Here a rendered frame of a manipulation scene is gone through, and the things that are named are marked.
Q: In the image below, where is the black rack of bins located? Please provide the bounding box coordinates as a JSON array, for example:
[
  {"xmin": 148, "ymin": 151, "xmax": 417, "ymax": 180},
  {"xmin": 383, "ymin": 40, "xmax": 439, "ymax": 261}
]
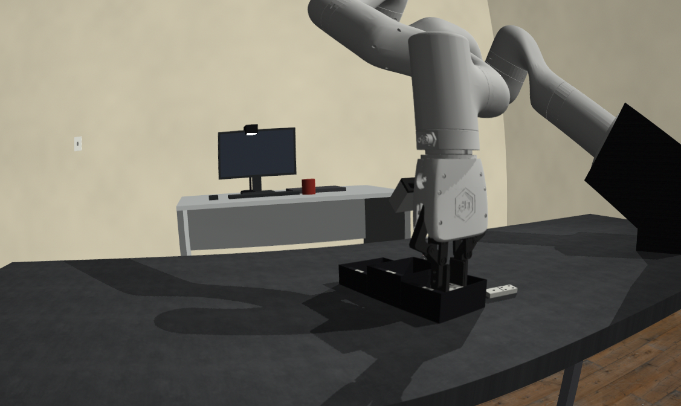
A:
[{"xmin": 338, "ymin": 257, "xmax": 487, "ymax": 324}]

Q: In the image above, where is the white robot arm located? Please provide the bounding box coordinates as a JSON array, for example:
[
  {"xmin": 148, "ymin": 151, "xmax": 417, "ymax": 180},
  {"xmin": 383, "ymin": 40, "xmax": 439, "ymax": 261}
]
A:
[{"xmin": 308, "ymin": 0, "xmax": 619, "ymax": 166}]

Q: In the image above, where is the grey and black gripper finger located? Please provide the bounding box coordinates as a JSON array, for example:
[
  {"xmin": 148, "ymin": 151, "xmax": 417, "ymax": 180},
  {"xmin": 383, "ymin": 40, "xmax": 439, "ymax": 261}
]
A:
[
  {"xmin": 450, "ymin": 232, "xmax": 485, "ymax": 286},
  {"xmin": 409, "ymin": 205, "xmax": 450, "ymax": 292}
]

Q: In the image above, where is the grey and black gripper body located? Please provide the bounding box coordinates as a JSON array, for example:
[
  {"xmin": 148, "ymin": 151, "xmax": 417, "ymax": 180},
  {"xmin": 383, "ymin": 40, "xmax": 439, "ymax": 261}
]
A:
[{"xmin": 413, "ymin": 155, "xmax": 488, "ymax": 242}]

